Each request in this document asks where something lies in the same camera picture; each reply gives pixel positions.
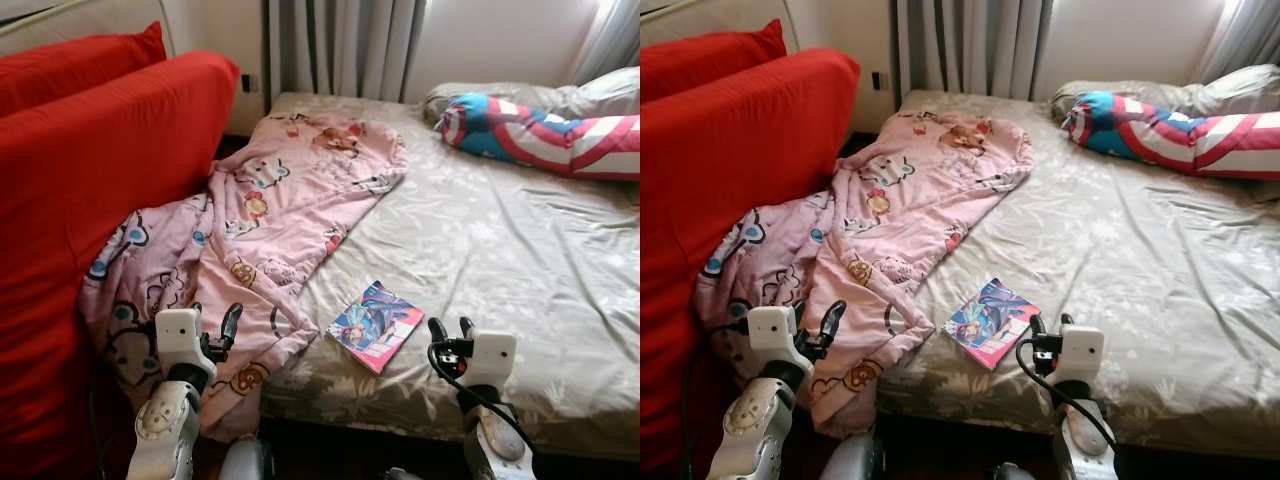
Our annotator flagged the large red cushion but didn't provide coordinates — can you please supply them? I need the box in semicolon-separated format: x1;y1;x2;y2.
640;47;861;476
0;50;241;480

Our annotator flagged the crumpled beige floral pillow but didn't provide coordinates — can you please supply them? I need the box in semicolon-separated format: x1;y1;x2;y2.
420;65;640;126
1050;63;1280;121

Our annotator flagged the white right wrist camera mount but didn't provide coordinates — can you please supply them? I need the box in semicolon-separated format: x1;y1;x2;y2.
1057;324;1105;385
468;330;518;389

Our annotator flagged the red white blue bolster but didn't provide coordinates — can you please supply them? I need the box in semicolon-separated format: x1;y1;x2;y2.
1062;91;1280;180
437;93;640;181

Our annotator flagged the pink cartoon print blanket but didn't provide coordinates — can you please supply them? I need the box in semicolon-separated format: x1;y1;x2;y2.
693;108;1034;439
78;110;408;441

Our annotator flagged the beige floral bed sheet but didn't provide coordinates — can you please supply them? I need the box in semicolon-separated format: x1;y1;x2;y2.
255;92;640;461
878;90;1280;461

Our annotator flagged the grey pleated curtain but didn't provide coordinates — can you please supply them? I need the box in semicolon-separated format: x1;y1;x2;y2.
263;0;429;104
893;0;1053;101
1195;0;1280;86
568;0;640;86

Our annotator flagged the silver left robot leg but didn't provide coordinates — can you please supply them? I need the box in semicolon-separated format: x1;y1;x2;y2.
220;437;271;480
820;432;886;480

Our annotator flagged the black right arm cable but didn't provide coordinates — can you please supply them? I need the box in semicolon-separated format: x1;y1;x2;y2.
1014;338;1121;461
425;340;539;476

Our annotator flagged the colourful comic book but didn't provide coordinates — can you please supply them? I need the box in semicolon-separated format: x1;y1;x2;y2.
941;277;1041;372
326;280;426;375

